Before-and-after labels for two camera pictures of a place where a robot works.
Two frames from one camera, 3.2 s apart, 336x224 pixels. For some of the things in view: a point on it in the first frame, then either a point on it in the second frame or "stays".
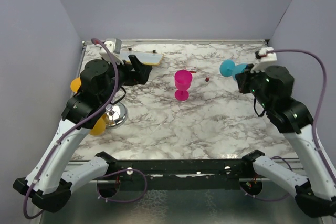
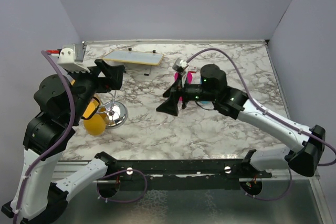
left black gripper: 134,77 to 113,78
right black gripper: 241,78 to 170,105
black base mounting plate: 179,174 stays
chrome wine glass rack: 117,115 stays
